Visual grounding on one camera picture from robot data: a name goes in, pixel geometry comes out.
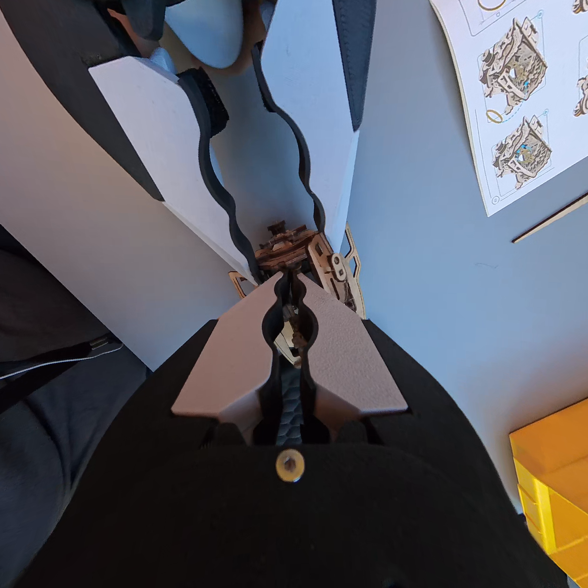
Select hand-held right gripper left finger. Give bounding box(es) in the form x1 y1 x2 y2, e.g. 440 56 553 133
171 271 291 445

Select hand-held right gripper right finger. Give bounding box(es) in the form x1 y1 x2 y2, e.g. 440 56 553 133
289 271 409 445

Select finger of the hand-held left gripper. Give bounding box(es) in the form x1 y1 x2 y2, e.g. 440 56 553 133
88 46 261 284
252 0 360 256

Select wooden mechanical model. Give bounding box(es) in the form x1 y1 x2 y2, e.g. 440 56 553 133
228 220 366 369

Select person's left hand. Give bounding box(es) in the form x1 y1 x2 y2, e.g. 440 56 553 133
236 0 276 73

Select person's grey trousers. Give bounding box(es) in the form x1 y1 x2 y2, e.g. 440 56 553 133
0 351 153 588

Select person's black jacket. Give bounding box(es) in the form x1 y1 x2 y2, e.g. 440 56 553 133
0 225 124 368

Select yellow plastic box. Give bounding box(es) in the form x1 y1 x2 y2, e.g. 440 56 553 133
509 399 588 588

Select assembly instruction booklet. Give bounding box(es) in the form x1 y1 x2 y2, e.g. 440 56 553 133
429 0 588 217

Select thin plywood sheet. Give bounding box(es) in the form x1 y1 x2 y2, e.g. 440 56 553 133
511 192 588 244

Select white cord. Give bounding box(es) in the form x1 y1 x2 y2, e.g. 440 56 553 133
0 342 124 380

